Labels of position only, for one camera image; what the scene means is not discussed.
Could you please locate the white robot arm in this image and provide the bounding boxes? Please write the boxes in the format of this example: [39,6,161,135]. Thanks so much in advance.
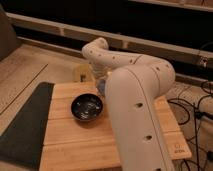
[82,38,175,171]

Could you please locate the white shelf rail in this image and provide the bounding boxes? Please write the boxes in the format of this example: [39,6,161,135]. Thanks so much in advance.
[6,12,213,65]

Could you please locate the black cables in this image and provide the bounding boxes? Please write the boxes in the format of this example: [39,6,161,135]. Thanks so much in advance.
[166,79,213,171]

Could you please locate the blue white sponge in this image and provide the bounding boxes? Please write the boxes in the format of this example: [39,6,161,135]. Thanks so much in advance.
[97,80,106,96]

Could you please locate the dark ceramic bowl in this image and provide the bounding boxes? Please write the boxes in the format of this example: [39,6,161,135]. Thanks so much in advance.
[70,93,103,122]

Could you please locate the dark gray floor mat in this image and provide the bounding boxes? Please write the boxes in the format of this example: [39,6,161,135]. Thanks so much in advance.
[0,82,54,169]

